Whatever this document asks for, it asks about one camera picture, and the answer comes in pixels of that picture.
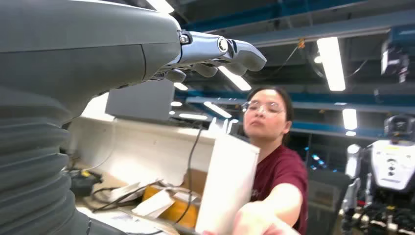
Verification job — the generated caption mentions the person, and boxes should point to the person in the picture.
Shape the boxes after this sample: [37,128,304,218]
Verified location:
[201,86,309,235]

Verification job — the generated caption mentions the grey laptop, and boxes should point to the grey laptop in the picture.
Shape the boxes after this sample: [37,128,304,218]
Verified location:
[105,78,176,123]

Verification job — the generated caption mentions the cardboard box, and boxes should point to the cardboard box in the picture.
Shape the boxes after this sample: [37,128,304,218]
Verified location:
[141,168,208,229]

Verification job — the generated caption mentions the clear eyeglasses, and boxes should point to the clear eyeglasses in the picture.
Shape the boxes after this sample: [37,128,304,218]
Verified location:
[241,99,286,115]

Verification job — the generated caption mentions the ceiling light tube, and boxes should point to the ceiling light tube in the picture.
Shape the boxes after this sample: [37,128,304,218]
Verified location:
[342,108,358,131]
[203,101,233,119]
[178,113,208,121]
[316,36,346,92]
[218,66,252,92]

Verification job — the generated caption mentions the white desk riser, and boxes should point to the white desk riser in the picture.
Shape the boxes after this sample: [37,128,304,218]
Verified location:
[66,116,261,235]

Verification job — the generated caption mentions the printed paper sheet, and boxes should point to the printed paper sheet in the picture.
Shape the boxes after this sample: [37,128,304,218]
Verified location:
[77,207,179,235]

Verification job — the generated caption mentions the black desk device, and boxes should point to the black desk device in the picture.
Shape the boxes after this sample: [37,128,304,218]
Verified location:
[69,170,103,197]

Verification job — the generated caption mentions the white and black humanoid robot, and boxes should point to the white and black humanoid robot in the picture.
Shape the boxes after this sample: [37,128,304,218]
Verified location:
[339,113,415,235]

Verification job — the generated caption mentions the overhead hoist unit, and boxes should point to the overhead hoist unit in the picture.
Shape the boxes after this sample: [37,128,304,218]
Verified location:
[381,24,415,83]

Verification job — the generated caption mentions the black power bank cable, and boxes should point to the black power bank cable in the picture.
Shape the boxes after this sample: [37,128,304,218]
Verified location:
[175,126,204,225]

